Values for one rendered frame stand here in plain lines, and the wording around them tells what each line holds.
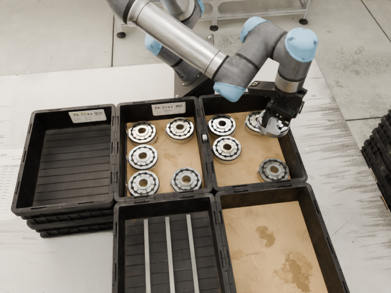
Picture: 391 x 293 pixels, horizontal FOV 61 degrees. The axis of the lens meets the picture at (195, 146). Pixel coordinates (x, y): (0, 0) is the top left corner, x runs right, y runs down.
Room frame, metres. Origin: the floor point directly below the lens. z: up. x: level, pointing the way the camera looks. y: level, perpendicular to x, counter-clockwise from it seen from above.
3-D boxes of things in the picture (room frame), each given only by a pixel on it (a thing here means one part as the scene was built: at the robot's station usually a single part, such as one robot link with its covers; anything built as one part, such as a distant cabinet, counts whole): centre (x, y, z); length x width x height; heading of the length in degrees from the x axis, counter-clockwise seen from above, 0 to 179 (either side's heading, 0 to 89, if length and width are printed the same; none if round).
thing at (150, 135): (0.74, 0.20, 0.86); 0.10 x 0.10 x 0.01
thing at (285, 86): (0.65, -0.25, 1.21); 0.08 x 0.08 x 0.05
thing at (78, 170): (0.60, 0.42, 0.87); 0.40 x 0.30 x 0.11; 7
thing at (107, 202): (0.60, 0.42, 0.92); 0.40 x 0.30 x 0.02; 7
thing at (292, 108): (0.64, -0.26, 1.13); 0.09 x 0.08 x 0.12; 49
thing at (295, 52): (0.65, -0.25, 1.29); 0.09 x 0.08 x 0.11; 46
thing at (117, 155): (0.64, 0.12, 0.92); 0.40 x 0.30 x 0.02; 7
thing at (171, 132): (0.76, 0.06, 0.86); 0.10 x 0.10 x 0.01
